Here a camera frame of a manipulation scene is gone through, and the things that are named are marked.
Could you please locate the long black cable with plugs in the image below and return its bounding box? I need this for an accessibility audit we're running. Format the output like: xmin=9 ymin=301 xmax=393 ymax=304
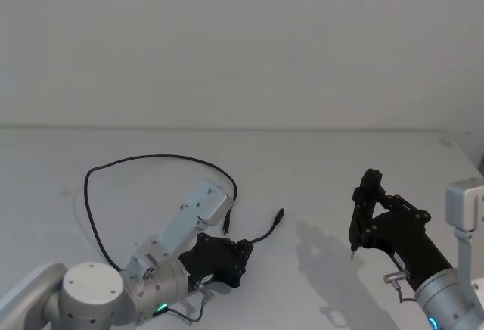
xmin=83 ymin=153 xmax=286 ymax=272

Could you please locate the thin dark right wrist cable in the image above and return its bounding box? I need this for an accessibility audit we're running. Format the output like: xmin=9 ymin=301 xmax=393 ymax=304
xmin=383 ymin=271 xmax=417 ymax=304

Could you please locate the thin dark wrist cable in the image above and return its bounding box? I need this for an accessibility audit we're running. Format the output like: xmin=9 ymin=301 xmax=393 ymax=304
xmin=164 ymin=283 xmax=217 ymax=324
xmin=383 ymin=271 xmax=417 ymax=304

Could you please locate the thin dark left wrist cable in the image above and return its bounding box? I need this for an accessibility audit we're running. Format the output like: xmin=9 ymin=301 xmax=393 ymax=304
xmin=164 ymin=283 xmax=217 ymax=324

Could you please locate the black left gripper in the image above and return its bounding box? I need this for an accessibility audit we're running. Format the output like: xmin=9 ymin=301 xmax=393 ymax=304
xmin=176 ymin=232 xmax=254 ymax=290

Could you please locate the white curtain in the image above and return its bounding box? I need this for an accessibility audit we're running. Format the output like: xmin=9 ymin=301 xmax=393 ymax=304
xmin=0 ymin=0 xmax=484 ymax=131

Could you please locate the white table cloth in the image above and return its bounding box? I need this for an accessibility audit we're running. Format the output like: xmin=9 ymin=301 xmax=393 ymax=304
xmin=0 ymin=126 xmax=484 ymax=330

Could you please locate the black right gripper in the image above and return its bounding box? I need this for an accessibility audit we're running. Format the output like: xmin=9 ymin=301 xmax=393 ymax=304
xmin=349 ymin=168 xmax=455 ymax=294

